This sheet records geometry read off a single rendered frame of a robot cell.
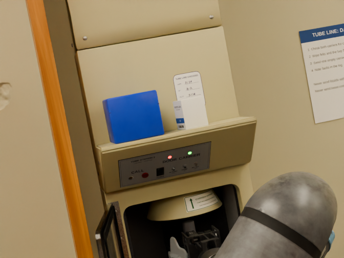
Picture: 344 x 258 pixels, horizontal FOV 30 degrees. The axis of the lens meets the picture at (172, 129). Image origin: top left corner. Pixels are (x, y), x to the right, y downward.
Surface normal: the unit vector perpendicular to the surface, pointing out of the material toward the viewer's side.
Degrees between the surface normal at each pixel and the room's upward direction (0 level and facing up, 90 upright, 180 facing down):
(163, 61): 90
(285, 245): 79
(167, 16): 90
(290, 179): 17
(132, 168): 135
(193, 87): 90
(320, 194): 60
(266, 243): 65
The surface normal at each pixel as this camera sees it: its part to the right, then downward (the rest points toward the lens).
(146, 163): 0.27, 0.70
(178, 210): -0.20, -0.33
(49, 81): 0.19, 0.01
